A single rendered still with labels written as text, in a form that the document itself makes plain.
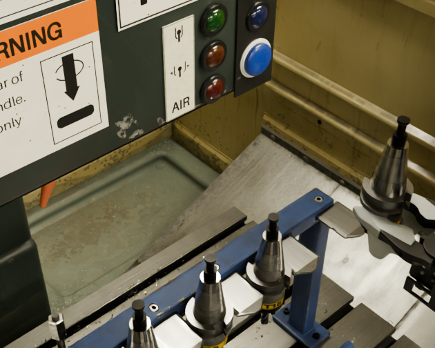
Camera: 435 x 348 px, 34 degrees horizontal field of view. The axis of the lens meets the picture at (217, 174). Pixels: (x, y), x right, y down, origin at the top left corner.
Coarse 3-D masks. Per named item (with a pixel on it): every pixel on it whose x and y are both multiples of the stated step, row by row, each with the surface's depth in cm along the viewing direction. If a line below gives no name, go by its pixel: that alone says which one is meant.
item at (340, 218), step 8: (328, 208) 111; (336, 208) 111; (344, 208) 111; (320, 216) 110; (328, 216) 110; (336, 216) 110; (344, 216) 110; (352, 216) 110; (328, 224) 109; (336, 224) 108; (344, 224) 109; (352, 224) 109; (360, 224) 109; (336, 232) 108; (344, 232) 107; (352, 232) 107; (360, 232) 108
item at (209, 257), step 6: (204, 258) 88; (210, 258) 88; (216, 258) 88; (210, 264) 88; (204, 270) 89; (210, 270) 89; (216, 270) 89; (204, 276) 89; (210, 276) 89; (216, 276) 90
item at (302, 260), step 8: (288, 240) 106; (296, 240) 106; (288, 248) 105; (296, 248) 105; (304, 248) 105; (288, 256) 103; (296, 256) 103; (304, 256) 103; (312, 256) 103; (296, 264) 102; (304, 264) 102; (312, 264) 102; (296, 272) 101; (304, 272) 101
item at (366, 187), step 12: (408, 180) 91; (360, 192) 92; (372, 192) 89; (408, 192) 89; (372, 204) 90; (384, 204) 88; (396, 204) 88; (408, 204) 90; (384, 216) 89; (396, 216) 89
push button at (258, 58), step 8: (256, 48) 60; (264, 48) 61; (248, 56) 60; (256, 56) 61; (264, 56) 61; (248, 64) 61; (256, 64) 61; (264, 64) 62; (248, 72) 61; (256, 72) 62
